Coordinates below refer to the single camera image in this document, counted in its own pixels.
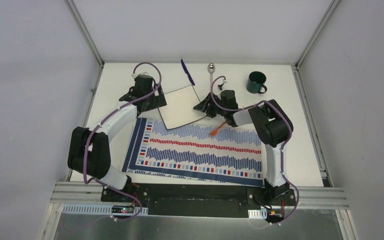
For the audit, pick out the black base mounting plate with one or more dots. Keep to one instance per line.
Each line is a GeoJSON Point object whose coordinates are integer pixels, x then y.
{"type": "Point", "coordinates": [188, 200]}

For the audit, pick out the blue plastic knife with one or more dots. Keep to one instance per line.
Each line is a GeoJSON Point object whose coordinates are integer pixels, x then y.
{"type": "Point", "coordinates": [186, 71]}

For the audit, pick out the white square plate black rim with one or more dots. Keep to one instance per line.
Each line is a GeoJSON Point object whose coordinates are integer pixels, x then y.
{"type": "Point", "coordinates": [179, 109]}

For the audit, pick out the aluminium frame rail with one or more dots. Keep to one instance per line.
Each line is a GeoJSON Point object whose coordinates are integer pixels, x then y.
{"type": "Point", "coordinates": [309, 198]}

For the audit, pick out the dark green mug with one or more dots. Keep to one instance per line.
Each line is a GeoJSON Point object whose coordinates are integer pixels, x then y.
{"type": "Point", "coordinates": [256, 83]}

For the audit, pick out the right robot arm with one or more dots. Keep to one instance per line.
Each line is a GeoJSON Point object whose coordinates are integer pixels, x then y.
{"type": "Point", "coordinates": [272, 125]}

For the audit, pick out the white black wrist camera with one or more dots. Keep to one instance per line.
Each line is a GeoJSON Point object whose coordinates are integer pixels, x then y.
{"type": "Point", "coordinates": [228, 100]}

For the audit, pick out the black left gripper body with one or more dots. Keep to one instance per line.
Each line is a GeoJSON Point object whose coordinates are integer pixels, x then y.
{"type": "Point", "coordinates": [150, 100]}

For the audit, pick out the blue striped placemat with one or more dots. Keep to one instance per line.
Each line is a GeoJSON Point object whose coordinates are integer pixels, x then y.
{"type": "Point", "coordinates": [233, 155]}

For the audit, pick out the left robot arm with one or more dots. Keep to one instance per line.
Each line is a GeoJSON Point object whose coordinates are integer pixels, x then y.
{"type": "Point", "coordinates": [89, 151]}

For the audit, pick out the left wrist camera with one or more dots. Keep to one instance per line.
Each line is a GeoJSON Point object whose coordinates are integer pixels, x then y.
{"type": "Point", "coordinates": [143, 85]}

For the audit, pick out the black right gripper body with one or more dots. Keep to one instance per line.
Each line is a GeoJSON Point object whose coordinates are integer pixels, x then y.
{"type": "Point", "coordinates": [219, 110]}

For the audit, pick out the metal spoon pink handle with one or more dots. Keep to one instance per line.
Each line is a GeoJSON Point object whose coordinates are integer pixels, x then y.
{"type": "Point", "coordinates": [211, 70]}

